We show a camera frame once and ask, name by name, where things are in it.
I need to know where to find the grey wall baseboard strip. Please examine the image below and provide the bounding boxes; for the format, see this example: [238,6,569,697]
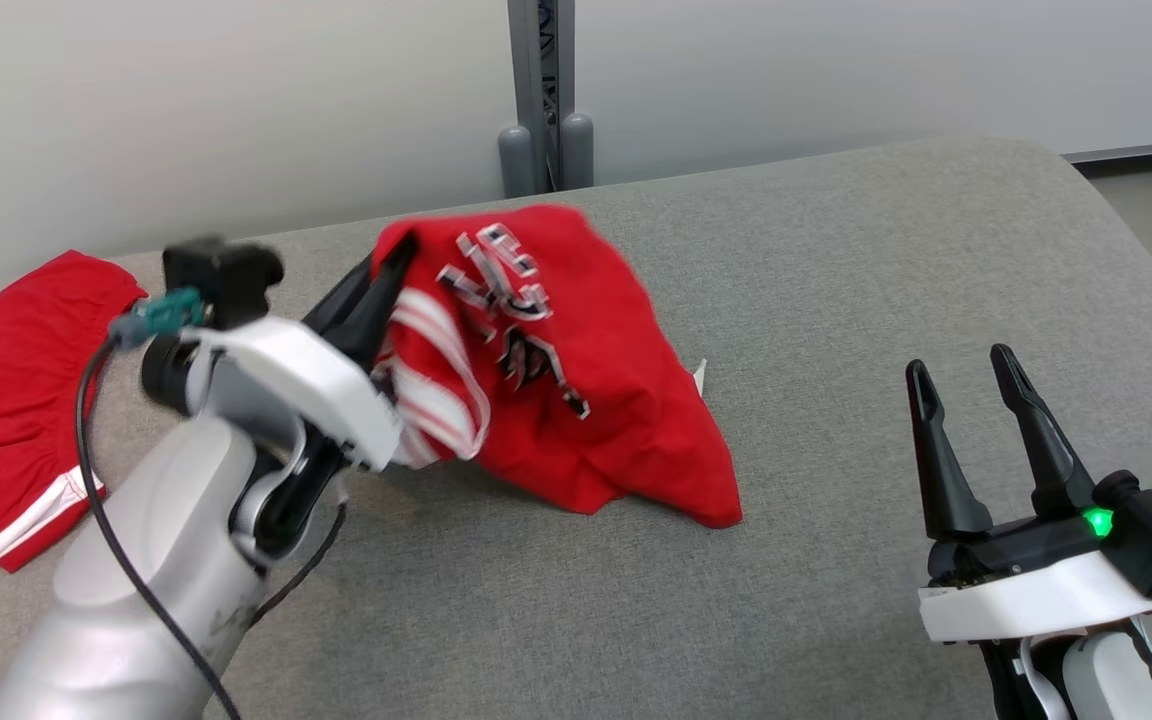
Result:
[1061,140,1152,167]

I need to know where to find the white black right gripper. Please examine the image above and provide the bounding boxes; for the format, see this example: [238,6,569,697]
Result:
[904,343,1152,646]

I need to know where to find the red jersey with white trim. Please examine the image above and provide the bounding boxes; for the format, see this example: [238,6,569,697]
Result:
[371,205,744,529]

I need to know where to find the red shorts with white stripe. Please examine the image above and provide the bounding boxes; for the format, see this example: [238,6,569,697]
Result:
[0,250,149,573]

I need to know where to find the black cable with teal plug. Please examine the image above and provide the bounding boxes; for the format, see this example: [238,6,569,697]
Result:
[74,288,242,720]

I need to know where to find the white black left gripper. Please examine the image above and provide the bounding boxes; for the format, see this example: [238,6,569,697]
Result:
[141,236,419,561]

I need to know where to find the thin black cable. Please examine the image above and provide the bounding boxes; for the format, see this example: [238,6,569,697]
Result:
[246,500,349,629]

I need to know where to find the grey metal partition post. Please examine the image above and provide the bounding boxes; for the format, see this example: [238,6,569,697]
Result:
[506,0,577,193]

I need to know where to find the grey cylindrical post foot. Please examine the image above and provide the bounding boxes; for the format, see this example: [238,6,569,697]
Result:
[558,112,597,191]
[498,122,537,199]

